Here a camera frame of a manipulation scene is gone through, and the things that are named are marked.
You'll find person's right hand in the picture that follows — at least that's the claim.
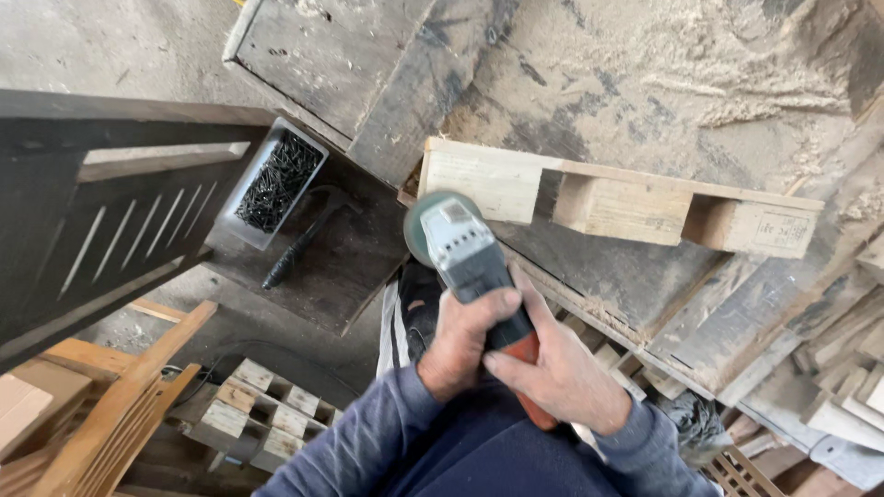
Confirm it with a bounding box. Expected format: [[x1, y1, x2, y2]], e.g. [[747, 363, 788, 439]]
[[482, 262, 633, 438]]

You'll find person's left hand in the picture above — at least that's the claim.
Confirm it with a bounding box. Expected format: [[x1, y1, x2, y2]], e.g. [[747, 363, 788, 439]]
[[416, 287, 523, 403]]

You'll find grey and orange angle grinder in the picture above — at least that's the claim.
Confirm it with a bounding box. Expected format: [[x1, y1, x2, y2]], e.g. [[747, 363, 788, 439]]
[[403, 191, 560, 433]]

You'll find person's black shoe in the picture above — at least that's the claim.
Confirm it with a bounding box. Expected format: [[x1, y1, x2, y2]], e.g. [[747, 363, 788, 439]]
[[376, 260, 444, 379]]

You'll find grey cloth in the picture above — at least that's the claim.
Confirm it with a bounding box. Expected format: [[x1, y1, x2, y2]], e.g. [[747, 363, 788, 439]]
[[655, 390, 734, 469]]

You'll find black hammer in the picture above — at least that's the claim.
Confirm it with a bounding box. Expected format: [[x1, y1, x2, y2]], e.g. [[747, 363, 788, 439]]
[[260, 184, 362, 291]]

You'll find light wooden pallet piece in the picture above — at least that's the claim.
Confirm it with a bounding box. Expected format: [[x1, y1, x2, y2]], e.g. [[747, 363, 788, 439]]
[[417, 136, 826, 260]]

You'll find wooden lattice grate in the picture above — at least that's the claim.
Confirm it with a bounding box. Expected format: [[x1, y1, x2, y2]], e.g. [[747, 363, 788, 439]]
[[699, 445, 785, 497]]

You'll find stack of wooden blocks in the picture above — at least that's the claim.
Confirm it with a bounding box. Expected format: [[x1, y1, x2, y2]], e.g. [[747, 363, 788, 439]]
[[182, 357, 344, 475]]

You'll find metal tray of black nails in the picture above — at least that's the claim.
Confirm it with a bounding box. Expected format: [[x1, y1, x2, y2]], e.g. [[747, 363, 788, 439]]
[[216, 116, 330, 251]]

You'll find grey wooden plank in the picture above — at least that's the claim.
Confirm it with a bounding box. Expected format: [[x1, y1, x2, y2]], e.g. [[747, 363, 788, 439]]
[[347, 0, 520, 189]]

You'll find heap of wood offcuts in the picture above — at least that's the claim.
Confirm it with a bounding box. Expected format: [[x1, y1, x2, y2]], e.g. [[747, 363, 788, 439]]
[[718, 231, 884, 491]]

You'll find dark slatted wooden panel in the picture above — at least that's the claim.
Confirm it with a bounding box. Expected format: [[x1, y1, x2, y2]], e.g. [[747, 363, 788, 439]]
[[0, 89, 279, 374]]

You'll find orange-brown wooden frame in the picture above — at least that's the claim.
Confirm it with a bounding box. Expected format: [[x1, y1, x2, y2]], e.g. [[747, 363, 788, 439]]
[[0, 300, 219, 497]]

